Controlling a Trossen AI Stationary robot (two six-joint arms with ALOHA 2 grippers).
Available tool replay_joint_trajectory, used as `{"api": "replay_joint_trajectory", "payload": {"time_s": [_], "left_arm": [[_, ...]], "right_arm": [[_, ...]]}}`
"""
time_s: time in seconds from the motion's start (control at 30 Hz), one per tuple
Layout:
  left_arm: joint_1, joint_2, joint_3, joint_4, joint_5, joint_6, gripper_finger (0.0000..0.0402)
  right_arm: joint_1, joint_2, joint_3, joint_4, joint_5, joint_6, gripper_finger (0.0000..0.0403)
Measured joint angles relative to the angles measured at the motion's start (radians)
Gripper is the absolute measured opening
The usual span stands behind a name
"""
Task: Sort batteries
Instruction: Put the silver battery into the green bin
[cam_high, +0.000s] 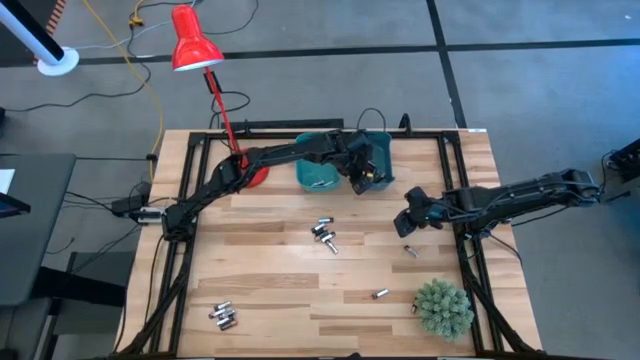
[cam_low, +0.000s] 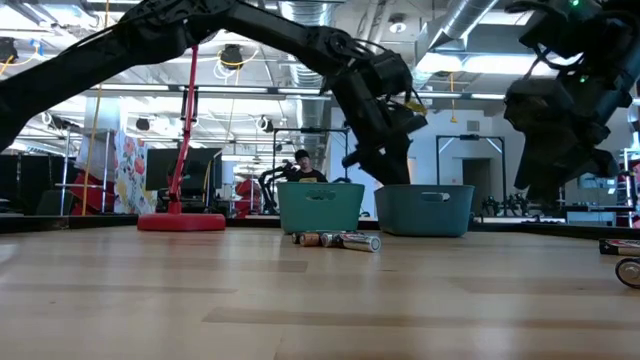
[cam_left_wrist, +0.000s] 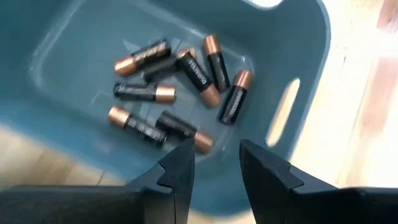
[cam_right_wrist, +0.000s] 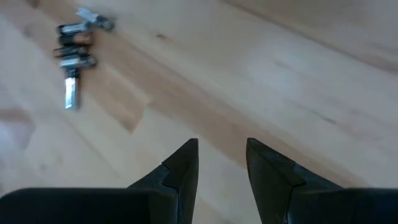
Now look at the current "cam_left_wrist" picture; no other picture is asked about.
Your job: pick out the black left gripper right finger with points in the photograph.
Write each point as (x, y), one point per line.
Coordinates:
(326, 207)

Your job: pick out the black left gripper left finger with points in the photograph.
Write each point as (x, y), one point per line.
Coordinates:
(93, 205)

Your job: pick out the blue grey plastic bin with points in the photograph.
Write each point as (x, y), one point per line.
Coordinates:
(77, 62)

